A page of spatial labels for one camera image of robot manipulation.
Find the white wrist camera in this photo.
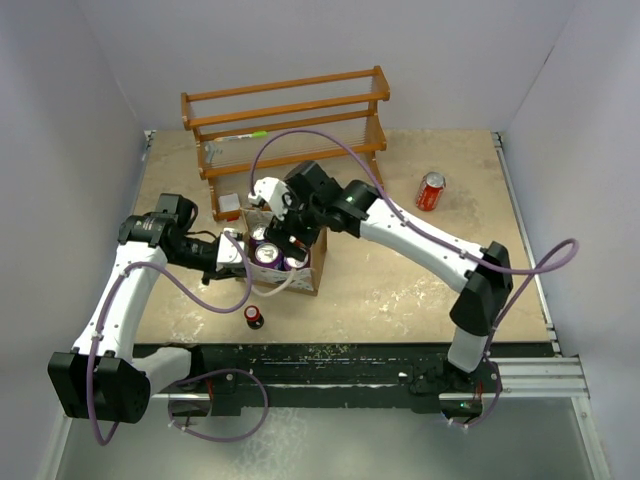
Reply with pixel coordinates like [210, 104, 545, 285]
[216, 228, 246, 272]
[248, 177, 292, 220]

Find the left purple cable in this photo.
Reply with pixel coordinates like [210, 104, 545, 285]
[85, 230, 270, 446]

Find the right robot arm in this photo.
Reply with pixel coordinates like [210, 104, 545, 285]
[249, 161, 513, 391]

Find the small red-capped dark bottle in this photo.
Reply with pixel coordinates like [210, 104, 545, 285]
[243, 305, 264, 330]

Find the purple can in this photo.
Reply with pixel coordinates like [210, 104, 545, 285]
[283, 253, 311, 271]
[249, 223, 267, 247]
[254, 243, 283, 270]

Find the green-capped marker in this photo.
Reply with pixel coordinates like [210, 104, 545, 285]
[213, 130, 268, 143]

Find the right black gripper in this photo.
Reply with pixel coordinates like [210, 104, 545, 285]
[264, 188, 326, 261]

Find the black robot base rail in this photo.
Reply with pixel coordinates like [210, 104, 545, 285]
[147, 341, 556, 417]

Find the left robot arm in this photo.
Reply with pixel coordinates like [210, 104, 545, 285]
[47, 193, 251, 424]

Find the orange wooden rack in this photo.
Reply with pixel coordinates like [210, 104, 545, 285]
[180, 65, 391, 221]

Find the white box under rack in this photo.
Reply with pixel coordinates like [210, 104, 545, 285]
[218, 193, 241, 214]

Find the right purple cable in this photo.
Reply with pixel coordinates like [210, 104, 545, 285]
[247, 128, 580, 431]

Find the purple cable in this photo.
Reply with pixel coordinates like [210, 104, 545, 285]
[247, 128, 580, 431]
[85, 230, 270, 446]

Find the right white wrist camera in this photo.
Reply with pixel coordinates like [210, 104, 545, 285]
[248, 177, 292, 220]

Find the canvas tote bag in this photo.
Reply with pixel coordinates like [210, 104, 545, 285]
[241, 208, 327, 296]

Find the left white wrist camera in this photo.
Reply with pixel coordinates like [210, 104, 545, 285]
[216, 228, 246, 272]

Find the red cola can back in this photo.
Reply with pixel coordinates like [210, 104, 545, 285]
[415, 171, 446, 211]

